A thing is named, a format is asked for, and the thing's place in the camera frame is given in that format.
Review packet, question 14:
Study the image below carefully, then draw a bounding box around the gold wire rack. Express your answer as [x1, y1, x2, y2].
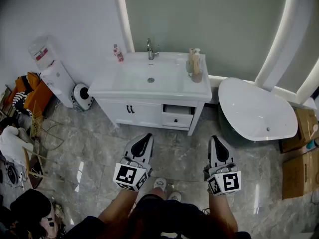
[29, 100, 65, 146]

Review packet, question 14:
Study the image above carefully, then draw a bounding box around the wooden stool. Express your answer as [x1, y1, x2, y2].
[21, 146, 64, 191]

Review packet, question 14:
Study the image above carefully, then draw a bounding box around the chrome faucet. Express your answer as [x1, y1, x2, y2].
[146, 37, 160, 61]

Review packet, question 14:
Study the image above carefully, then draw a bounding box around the white ceramic washbasin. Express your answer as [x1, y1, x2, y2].
[87, 51, 213, 102]

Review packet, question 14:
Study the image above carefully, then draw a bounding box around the teal container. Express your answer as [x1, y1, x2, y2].
[306, 138, 319, 150]

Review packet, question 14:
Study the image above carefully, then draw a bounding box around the white vanity cabinet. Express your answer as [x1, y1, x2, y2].
[95, 96, 206, 136]

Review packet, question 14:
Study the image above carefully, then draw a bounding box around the person's dark clothing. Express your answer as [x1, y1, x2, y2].
[63, 194, 251, 239]

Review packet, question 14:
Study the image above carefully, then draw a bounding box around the clear large water bottle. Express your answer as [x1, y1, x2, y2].
[27, 34, 56, 71]

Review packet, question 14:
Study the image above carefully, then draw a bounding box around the white arched wall frame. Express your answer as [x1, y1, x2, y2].
[296, 57, 319, 106]
[112, 0, 315, 92]

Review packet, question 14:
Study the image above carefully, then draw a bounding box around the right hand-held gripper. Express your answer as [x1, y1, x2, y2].
[203, 135, 243, 197]

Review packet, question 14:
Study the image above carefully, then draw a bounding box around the orange cloth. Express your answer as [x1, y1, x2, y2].
[5, 71, 53, 117]

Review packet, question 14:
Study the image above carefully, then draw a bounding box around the white round floor appliance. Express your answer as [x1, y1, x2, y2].
[72, 83, 95, 112]

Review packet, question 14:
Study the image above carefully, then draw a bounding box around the pink patterned cloth item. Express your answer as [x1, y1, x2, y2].
[39, 200, 60, 239]

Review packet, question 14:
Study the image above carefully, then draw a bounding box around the white freestanding bathtub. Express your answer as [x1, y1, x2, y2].
[217, 77, 299, 148]

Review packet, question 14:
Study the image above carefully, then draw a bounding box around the beige ceramic cup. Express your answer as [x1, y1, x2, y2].
[190, 68, 204, 84]

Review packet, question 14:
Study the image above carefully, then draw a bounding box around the white cabinet drawer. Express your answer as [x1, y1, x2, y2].
[161, 113, 194, 128]

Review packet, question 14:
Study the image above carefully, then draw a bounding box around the person's left forearm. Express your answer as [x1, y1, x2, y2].
[97, 187, 139, 225]

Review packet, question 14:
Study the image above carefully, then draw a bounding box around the person's right forearm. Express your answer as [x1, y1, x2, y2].
[208, 194, 239, 234]

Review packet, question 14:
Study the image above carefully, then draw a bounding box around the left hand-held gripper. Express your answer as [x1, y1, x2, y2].
[113, 133, 155, 193]

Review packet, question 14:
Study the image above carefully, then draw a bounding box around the cardboard box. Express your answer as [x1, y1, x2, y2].
[282, 147, 319, 200]
[295, 107, 319, 143]
[278, 132, 310, 154]

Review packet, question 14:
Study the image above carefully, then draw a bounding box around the striped black white cloth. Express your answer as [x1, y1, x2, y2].
[11, 92, 32, 116]

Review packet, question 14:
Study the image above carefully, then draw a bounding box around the pink shampoo bottle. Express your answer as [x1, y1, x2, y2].
[113, 43, 125, 63]

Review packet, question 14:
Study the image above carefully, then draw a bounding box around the white water dispenser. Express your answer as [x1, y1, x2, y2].
[39, 59, 77, 109]

